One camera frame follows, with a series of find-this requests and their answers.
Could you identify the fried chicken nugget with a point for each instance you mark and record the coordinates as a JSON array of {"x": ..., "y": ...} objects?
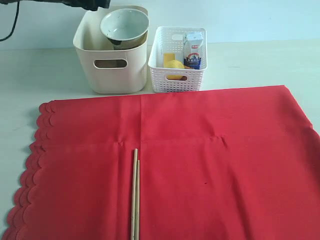
[{"x": 188, "y": 67}]

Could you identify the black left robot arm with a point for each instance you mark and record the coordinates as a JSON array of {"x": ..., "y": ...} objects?
[{"x": 17, "y": 10}]

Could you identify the white lattice plastic basket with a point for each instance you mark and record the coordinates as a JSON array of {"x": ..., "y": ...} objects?
[{"x": 170, "y": 40}]

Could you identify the small milk carton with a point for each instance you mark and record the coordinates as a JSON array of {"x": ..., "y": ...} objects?
[{"x": 192, "y": 47}]

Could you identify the red scalloped tablecloth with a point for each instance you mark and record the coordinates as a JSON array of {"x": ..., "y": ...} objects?
[{"x": 230, "y": 164}]

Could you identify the wooden chopstick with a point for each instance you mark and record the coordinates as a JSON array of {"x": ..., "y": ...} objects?
[
  {"x": 137, "y": 203},
  {"x": 133, "y": 194}
]

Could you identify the yellow cheese wedge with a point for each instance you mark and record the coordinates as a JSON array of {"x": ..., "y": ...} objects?
[{"x": 167, "y": 57}]

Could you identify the cream plastic bin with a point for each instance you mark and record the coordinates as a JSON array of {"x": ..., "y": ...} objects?
[{"x": 91, "y": 45}]

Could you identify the white ceramic bowl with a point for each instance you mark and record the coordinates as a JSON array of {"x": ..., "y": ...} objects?
[{"x": 124, "y": 24}]

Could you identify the stainless steel cup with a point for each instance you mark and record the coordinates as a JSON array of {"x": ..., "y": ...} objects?
[{"x": 131, "y": 44}]

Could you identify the yellow lemon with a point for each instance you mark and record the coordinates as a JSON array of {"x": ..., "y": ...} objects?
[{"x": 174, "y": 64}]

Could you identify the brown wooden plate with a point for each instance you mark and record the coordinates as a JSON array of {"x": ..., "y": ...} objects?
[{"x": 110, "y": 63}]

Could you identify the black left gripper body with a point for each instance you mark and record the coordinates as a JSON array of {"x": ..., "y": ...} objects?
[{"x": 90, "y": 5}]

